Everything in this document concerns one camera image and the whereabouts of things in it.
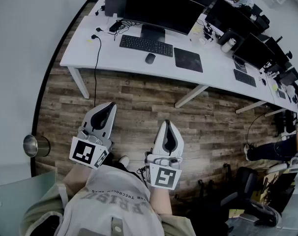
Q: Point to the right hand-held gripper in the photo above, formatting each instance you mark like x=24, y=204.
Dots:
x=163, y=177

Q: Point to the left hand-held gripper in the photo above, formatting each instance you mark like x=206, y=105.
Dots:
x=81, y=154

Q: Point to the black keyboard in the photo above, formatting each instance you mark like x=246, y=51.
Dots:
x=146, y=45

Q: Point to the person's left forearm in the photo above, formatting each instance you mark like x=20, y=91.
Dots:
x=76, y=178

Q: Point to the person's right forearm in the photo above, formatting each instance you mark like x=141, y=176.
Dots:
x=161, y=201

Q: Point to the dark grey mouse pad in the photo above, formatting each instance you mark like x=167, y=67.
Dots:
x=188, y=60

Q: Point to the small dark keyboard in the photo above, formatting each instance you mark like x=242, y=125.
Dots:
x=245, y=78

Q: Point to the small black plastic part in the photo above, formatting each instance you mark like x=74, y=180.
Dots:
x=264, y=81

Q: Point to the white desk leg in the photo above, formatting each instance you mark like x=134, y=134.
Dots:
x=79, y=82
x=249, y=107
x=274, y=112
x=190, y=96

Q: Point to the black trousers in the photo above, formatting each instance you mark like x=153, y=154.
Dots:
x=136, y=174

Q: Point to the white shoe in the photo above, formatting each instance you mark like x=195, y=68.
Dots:
x=124, y=160

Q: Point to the steel waste bin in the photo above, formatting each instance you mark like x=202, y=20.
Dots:
x=31, y=145

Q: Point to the grey printed t-shirt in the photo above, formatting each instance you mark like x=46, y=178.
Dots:
x=109, y=210

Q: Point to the small black plug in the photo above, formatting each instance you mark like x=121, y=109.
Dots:
x=99, y=29

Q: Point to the black power adapter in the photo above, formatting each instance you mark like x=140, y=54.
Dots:
x=115, y=26

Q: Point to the black office chair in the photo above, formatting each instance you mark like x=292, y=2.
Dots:
x=249, y=195

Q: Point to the clear plastic bag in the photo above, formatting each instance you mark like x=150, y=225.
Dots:
x=198, y=38

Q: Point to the white bottle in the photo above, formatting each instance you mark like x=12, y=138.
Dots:
x=228, y=45

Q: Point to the frosted glass panel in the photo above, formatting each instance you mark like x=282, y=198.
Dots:
x=18, y=200

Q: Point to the dark desk divider panel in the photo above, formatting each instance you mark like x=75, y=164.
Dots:
x=114, y=5

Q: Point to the yellow sticky notes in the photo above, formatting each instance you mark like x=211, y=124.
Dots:
x=195, y=29

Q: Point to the yellow cup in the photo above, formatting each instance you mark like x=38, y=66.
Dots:
x=275, y=87

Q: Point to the black curved monitor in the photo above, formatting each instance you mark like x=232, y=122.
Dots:
x=254, y=51

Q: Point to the large black monitor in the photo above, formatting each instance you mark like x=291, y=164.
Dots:
x=163, y=8

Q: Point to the wide black monitor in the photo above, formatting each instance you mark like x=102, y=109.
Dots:
x=227, y=16

